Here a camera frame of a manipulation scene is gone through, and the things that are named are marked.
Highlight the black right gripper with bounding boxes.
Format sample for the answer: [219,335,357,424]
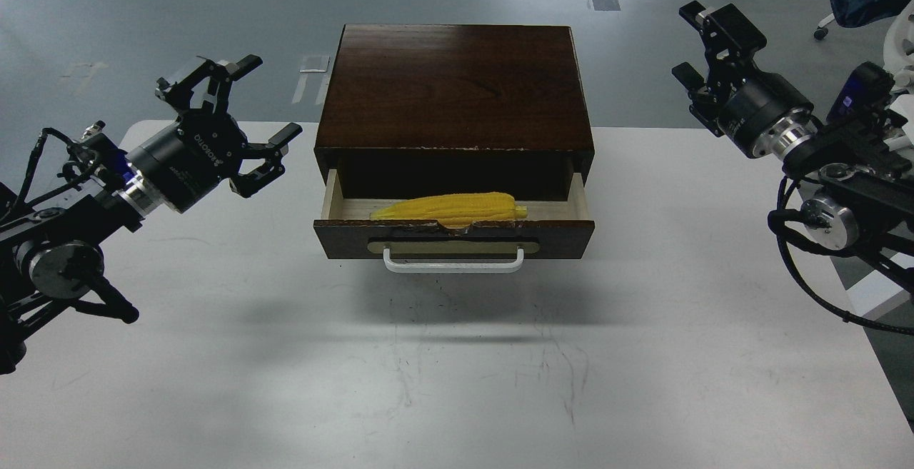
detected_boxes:
[671,1,814,158]

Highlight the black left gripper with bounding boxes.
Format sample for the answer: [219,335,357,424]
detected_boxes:
[126,54,303,214]

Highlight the wooden drawer with white handle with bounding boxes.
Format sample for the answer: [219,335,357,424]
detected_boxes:
[313,169,596,273]

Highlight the yellow toy corn cob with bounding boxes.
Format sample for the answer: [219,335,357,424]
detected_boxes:
[369,192,528,228]

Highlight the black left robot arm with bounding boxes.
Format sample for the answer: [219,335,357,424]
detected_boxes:
[1,54,301,375]

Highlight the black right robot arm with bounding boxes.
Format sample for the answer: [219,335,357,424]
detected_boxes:
[672,1,912,291]

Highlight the dark wooden drawer cabinet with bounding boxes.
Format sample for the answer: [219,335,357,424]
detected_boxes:
[314,24,596,201]

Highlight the white office chair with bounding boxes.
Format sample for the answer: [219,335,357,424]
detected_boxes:
[814,0,913,94]

